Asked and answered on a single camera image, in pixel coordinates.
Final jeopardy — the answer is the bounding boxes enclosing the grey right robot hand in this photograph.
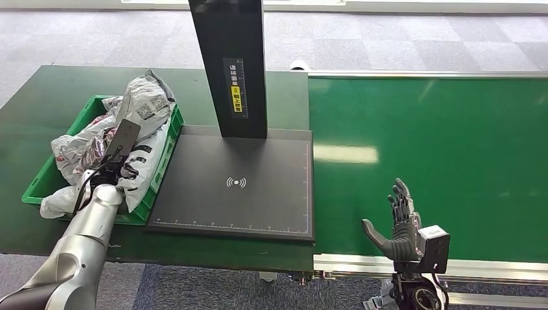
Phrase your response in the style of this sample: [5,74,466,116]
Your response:
[361,178,423,263]

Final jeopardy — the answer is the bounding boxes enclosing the white package with red print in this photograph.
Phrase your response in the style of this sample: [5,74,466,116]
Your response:
[114,69,177,143]

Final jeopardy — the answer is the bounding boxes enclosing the black weighing device with column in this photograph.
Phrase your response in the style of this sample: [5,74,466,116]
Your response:
[145,0,316,243]

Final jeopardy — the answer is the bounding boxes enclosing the green plastic basket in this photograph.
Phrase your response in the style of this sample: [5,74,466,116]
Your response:
[21,94,185,227]

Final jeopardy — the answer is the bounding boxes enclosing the white package with black print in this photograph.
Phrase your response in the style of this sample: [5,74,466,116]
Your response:
[39,120,173,220]

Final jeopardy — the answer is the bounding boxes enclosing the crumpled white package, red marks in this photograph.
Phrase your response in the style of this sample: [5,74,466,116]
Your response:
[50,96,126,185]

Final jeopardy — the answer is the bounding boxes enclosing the green conveyor belt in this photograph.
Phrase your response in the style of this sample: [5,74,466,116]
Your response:
[308,76,548,263]

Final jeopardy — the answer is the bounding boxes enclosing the black yellow ruler label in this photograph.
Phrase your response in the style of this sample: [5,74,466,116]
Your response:
[222,57,249,120]

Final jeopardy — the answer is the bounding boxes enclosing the dark green table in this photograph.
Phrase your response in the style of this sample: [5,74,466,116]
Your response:
[0,65,316,273]

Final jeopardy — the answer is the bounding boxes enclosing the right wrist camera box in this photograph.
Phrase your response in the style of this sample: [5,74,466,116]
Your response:
[417,225,452,275]

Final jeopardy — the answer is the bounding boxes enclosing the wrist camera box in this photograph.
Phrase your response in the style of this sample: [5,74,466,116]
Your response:
[103,119,143,160]
[417,225,452,275]

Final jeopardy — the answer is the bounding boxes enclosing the aluminium conveyor frame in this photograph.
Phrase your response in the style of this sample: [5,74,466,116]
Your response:
[306,69,548,307]

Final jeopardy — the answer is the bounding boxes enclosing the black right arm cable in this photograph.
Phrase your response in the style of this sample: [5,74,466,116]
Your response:
[430,262,450,310]

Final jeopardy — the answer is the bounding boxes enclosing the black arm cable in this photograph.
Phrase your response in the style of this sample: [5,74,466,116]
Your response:
[430,262,450,310]
[72,147,125,217]

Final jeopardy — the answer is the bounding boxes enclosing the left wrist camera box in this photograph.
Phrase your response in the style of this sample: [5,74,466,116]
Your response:
[103,119,143,160]

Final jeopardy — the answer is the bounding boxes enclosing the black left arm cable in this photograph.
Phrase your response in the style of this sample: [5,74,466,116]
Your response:
[72,147,125,217]

